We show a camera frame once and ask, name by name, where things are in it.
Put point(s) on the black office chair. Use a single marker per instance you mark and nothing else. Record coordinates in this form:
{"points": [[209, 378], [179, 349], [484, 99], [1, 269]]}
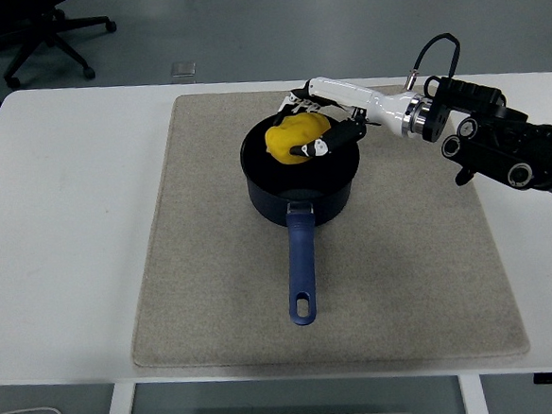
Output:
{"points": [[51, 35]]}

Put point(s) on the silver floor socket plate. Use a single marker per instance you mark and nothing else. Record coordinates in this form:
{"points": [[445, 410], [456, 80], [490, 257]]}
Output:
{"points": [[183, 69]]}

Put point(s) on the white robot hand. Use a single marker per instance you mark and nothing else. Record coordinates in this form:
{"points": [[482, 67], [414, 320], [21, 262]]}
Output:
{"points": [[373, 103]]}

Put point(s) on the beige felt mat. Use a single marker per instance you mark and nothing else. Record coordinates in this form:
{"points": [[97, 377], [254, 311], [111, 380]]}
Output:
{"points": [[214, 268]]}

